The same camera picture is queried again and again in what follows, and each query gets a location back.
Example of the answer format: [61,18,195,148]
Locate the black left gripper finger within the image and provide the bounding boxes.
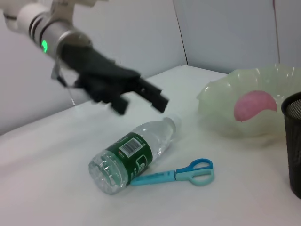
[111,95,129,115]
[135,77,170,113]

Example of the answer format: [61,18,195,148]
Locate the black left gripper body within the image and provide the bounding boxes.
[56,44,142,104]

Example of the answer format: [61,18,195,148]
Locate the clear bottle with green label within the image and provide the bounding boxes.
[88,116,183,195]

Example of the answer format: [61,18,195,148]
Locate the pink peach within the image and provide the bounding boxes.
[234,90,278,122]

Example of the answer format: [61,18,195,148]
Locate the pale green glass fruit plate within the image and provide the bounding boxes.
[196,63,301,148]

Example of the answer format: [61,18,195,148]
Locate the blue plastic scissors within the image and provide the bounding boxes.
[130,158,215,187]

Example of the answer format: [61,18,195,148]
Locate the black mesh pen holder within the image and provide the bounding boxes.
[281,91,301,200]

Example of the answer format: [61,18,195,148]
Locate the left gripper cable with connector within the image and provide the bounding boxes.
[50,60,77,106]

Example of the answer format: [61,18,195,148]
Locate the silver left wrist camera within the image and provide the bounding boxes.
[50,0,110,24]

